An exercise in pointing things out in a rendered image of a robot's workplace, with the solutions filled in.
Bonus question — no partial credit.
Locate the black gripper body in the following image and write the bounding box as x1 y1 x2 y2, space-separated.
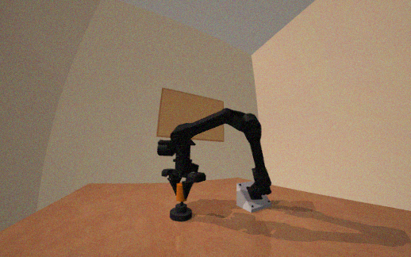
161 156 206 183

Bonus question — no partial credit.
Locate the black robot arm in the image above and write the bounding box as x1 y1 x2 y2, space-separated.
157 108 272 200

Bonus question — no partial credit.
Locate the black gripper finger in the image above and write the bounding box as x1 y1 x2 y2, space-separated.
167 177 182 195
182 181 194 199

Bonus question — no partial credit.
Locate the black round pedestal with short shaft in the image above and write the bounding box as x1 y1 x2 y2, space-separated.
170 201 192 222

